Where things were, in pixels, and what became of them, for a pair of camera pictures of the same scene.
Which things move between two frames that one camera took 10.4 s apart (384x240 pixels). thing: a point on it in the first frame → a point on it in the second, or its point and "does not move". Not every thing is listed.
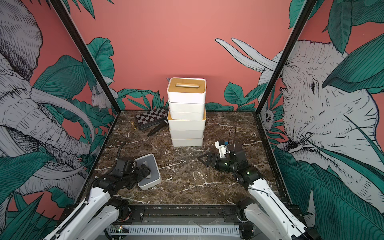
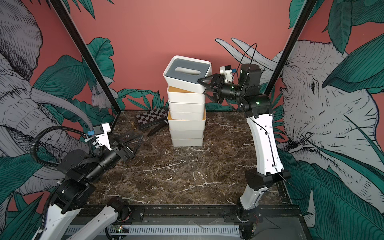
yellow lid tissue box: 186,134 does not move
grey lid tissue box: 186,115 does not move
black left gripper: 141,174 → 125,155
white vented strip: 213,229 does not move
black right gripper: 214,158 → 220,84
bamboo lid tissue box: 184,107 does not move
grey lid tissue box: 154,177 → 182,73
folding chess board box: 151,118 does not move
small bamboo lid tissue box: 186,90 does not move
